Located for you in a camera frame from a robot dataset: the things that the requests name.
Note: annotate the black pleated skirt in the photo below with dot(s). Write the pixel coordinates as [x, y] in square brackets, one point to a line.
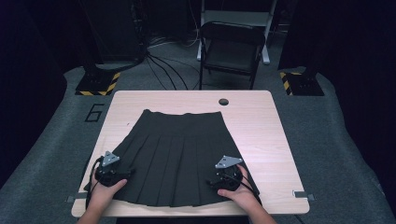
[174, 155]

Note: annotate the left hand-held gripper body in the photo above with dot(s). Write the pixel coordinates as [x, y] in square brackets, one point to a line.
[109, 174]

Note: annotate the black stand base striped edge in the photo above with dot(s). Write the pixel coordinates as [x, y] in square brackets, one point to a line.
[303, 84]
[98, 84]

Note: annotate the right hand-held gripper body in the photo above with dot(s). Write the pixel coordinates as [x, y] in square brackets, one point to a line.
[229, 177]

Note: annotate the black equipment cabinet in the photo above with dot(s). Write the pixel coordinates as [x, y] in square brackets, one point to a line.
[115, 28]

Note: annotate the dark curtain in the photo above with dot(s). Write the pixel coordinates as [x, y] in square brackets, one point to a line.
[31, 77]
[358, 62]

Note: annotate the white metal stand frame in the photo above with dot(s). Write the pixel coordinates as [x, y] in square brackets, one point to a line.
[236, 15]

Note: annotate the black folding chair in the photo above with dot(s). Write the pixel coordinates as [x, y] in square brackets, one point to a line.
[232, 46]

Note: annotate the person's left hand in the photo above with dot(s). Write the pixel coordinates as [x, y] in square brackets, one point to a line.
[104, 193]

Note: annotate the person's right hand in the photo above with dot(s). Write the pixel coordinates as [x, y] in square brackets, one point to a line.
[241, 194]

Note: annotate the grey tape piece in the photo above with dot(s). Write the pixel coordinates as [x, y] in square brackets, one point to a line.
[79, 196]
[302, 194]

